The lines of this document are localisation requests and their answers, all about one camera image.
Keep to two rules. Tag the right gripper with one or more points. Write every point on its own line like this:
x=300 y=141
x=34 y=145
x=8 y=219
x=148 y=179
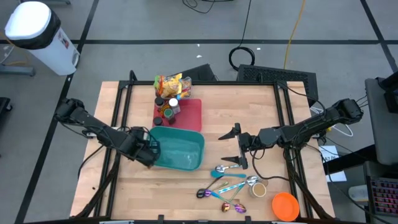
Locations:
x=248 y=141

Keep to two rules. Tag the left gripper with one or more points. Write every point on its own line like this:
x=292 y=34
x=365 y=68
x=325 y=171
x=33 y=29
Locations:
x=140 y=146

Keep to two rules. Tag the teal plastic bin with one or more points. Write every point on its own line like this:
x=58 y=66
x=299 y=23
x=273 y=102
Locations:
x=180 y=149

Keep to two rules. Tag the purple label spice jar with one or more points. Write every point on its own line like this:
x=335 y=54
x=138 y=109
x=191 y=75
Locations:
x=158 y=120

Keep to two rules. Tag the green oregano spice jar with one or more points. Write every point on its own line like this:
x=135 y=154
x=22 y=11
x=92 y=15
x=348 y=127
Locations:
x=168 y=113

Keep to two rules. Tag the white lid spice jar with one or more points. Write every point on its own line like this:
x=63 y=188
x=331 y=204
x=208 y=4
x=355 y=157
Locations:
x=173 y=102

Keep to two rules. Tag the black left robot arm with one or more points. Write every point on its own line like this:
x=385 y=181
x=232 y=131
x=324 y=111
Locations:
x=93 y=124

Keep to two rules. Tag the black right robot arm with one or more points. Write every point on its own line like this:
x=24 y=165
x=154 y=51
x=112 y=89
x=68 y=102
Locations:
x=311 y=127

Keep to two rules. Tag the teal plastic spoon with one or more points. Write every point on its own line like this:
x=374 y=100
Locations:
x=215 y=174

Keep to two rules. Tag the pink plastic bin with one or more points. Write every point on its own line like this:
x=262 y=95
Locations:
x=189 y=115

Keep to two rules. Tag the small brown round lid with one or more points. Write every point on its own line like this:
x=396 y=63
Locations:
x=265 y=182

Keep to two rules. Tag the open jar tan contents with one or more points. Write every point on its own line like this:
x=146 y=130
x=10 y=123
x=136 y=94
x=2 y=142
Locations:
x=258 y=189

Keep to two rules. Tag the purple iridescent spoon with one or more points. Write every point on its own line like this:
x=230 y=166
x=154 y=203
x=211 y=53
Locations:
x=207 y=193

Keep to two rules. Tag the dark metal spoon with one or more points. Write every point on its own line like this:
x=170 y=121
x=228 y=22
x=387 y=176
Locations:
x=200 y=193

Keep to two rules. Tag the orange plastic bowl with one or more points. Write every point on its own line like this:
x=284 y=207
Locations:
x=285 y=206

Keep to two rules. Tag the black angled box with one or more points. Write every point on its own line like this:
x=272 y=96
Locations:
x=199 y=73

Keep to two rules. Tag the white paper sheet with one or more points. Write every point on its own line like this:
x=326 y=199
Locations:
x=337 y=175

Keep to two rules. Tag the white computer mouse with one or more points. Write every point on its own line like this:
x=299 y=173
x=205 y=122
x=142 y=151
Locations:
x=359 y=193

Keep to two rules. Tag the black chair base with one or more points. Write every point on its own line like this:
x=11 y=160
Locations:
x=4 y=104

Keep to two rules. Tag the grey metal floor base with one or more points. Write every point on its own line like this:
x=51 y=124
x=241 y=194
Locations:
x=18 y=70

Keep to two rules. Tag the backlit computer keyboard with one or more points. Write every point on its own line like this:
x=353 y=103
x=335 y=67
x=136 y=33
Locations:
x=385 y=196

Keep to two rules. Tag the white trash bin black liner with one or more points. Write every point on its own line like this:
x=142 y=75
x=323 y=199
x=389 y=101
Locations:
x=40 y=31

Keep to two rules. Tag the black desk equipment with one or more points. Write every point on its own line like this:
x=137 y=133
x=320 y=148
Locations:
x=390 y=99

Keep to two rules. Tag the black metal table frame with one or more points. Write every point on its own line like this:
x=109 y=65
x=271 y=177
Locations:
x=233 y=83

